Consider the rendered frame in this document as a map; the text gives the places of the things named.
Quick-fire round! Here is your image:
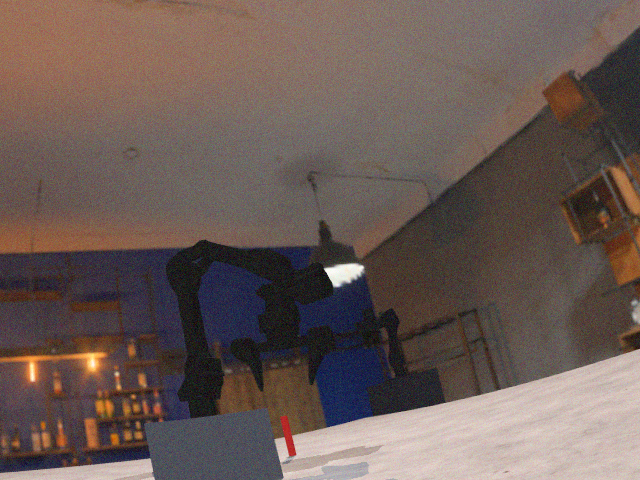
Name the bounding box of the red peg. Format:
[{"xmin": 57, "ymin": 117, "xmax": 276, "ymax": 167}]
[{"xmin": 280, "ymin": 416, "xmax": 296, "ymax": 456}]

